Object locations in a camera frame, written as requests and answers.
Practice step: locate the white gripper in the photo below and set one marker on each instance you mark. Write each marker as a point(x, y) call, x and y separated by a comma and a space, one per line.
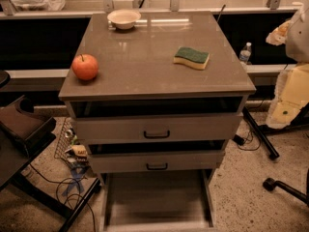
point(298, 38)

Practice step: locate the red apple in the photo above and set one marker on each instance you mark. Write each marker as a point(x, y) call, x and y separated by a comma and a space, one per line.
point(85, 66)

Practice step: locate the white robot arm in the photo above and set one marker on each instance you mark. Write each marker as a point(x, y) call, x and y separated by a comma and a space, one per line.
point(297, 42)

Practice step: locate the grey drawer cabinet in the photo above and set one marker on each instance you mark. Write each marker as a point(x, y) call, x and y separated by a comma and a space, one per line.
point(138, 78)

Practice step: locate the open bottom drawer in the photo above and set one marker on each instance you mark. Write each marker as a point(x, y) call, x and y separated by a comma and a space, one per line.
point(158, 201)

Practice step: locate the clear plastic water bottle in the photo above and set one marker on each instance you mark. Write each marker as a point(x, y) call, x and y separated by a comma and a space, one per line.
point(245, 54)

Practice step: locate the black metal stand leg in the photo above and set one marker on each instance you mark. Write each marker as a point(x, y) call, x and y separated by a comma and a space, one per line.
point(272, 153)

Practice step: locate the green and yellow sponge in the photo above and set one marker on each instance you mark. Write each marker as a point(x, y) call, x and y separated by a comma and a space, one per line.
point(192, 58)

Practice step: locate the office chair wheel leg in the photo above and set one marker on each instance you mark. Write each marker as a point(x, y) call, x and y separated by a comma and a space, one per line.
point(270, 185)

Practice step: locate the white ceramic bowl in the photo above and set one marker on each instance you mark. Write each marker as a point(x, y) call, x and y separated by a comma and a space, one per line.
point(124, 19)

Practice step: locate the blue tape cross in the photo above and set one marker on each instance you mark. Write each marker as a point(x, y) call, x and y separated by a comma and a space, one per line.
point(75, 182)

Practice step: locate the dark side table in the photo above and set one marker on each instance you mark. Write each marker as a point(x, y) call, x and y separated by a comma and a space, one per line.
point(24, 135)

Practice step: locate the middle drawer with handle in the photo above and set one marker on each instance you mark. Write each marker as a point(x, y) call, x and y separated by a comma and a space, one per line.
point(157, 161)

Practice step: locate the drawer with handle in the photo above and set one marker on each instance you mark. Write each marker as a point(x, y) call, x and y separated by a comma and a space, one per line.
point(156, 128)
point(157, 161)

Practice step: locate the top drawer with handle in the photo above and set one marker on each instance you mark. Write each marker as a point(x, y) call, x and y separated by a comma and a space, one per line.
point(156, 128)

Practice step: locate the wire mesh basket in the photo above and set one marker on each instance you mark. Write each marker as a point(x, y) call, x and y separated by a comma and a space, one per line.
point(65, 139)

